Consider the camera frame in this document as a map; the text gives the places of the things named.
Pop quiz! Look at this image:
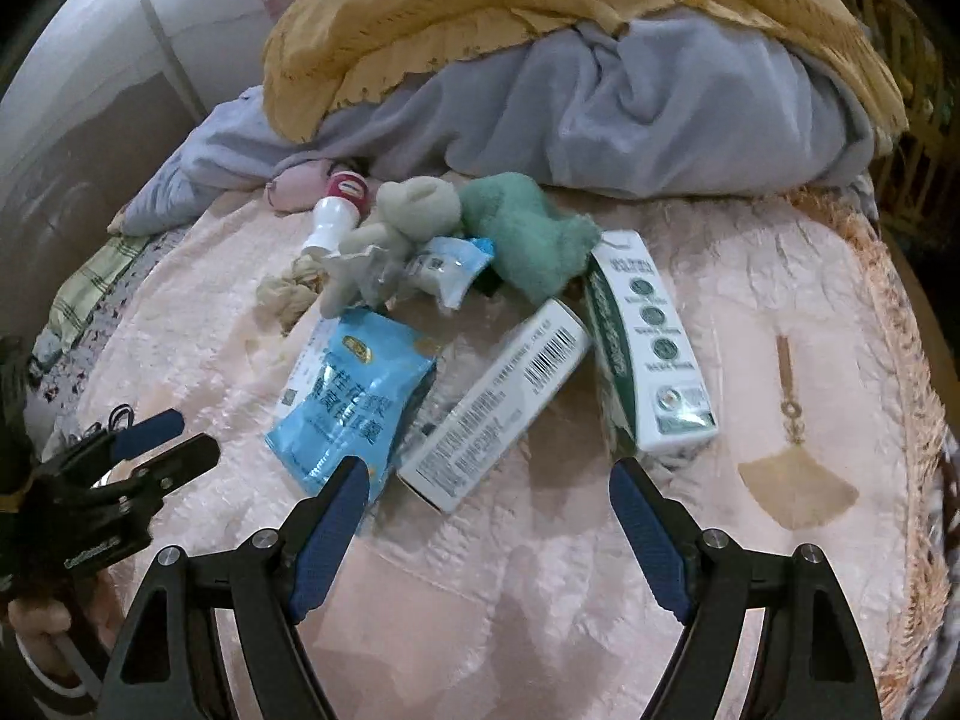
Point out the white long medicine box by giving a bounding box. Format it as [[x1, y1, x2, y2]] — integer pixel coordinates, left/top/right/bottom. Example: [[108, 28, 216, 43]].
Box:
[[398, 299, 590, 514]]

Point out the blue snack bag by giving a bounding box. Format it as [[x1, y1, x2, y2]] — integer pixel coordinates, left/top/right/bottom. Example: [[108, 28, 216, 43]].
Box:
[[265, 309, 439, 499]]

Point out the beige sock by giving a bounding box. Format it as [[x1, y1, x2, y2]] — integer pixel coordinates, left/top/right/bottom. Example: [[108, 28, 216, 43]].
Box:
[[256, 254, 329, 333]]

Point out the beige plush toy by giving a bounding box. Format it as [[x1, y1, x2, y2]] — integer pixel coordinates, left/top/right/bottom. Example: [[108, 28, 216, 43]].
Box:
[[319, 176, 462, 319]]

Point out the green white milk carton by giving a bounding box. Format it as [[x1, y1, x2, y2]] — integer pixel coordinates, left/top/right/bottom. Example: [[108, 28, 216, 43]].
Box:
[[584, 229, 719, 466]]

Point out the small blue white wrapper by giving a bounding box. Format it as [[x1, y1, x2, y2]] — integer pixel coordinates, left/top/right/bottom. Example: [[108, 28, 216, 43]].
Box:
[[402, 238, 494, 312]]

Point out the person left hand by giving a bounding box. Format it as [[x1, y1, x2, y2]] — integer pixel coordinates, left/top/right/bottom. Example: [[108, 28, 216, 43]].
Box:
[[7, 572, 124, 691]]

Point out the green plaid cloth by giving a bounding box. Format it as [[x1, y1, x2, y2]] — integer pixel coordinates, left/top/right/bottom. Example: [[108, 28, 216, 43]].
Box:
[[31, 236, 149, 371]]

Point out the pink quilted bedspread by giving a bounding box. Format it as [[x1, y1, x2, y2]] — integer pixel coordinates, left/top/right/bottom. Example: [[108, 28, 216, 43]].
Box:
[[78, 192, 949, 718]]

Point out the white pink bottle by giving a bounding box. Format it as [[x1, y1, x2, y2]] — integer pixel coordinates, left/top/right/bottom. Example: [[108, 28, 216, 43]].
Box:
[[301, 171, 370, 259]]

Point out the yellow frilled pillow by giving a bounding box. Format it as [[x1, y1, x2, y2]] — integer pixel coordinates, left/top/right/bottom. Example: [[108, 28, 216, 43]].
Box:
[[263, 0, 908, 151]]

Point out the grey blue blanket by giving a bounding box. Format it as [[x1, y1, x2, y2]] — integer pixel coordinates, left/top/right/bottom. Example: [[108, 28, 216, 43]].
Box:
[[112, 8, 877, 236]]

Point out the wooden baby crib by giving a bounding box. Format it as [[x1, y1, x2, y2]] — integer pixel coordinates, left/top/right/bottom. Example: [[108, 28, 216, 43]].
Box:
[[843, 0, 958, 247]]

